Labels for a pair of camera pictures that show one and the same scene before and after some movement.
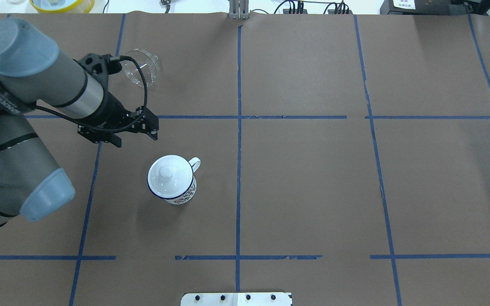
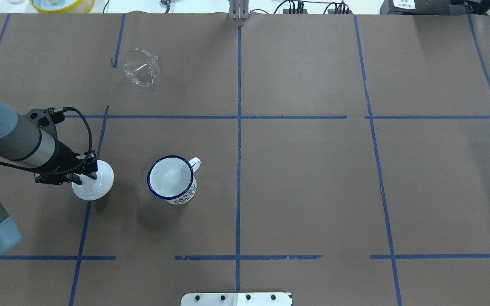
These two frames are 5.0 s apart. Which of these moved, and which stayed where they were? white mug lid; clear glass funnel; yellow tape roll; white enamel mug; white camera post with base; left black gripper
Moved: left black gripper; white mug lid
Stayed: white enamel mug; yellow tape roll; clear glass funnel; white camera post with base
